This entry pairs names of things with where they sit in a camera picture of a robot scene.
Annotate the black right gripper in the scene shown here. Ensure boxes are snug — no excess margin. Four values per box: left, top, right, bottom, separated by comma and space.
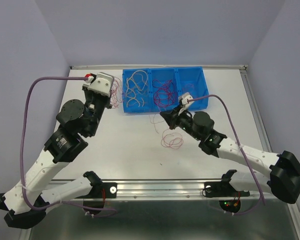
160, 104, 202, 141

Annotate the thick dark red wire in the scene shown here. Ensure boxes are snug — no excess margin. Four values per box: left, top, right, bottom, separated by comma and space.
151, 78, 178, 108

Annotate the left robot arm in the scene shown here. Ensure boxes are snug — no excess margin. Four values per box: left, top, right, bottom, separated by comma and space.
0, 84, 112, 229

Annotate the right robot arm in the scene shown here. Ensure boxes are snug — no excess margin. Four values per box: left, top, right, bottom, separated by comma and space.
160, 108, 300, 204

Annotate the blue three-compartment plastic bin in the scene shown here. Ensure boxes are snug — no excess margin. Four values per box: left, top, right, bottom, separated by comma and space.
122, 66, 209, 114

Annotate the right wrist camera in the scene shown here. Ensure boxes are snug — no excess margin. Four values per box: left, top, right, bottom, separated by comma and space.
178, 92, 193, 115

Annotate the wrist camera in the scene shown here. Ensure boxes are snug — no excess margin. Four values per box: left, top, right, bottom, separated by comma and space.
85, 72, 115, 98
178, 92, 193, 115

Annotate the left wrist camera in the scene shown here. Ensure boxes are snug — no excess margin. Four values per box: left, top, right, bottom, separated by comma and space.
85, 72, 115, 98

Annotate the aluminium front mounting rail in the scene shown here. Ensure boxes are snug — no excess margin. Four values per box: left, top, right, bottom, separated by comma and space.
42, 172, 260, 204

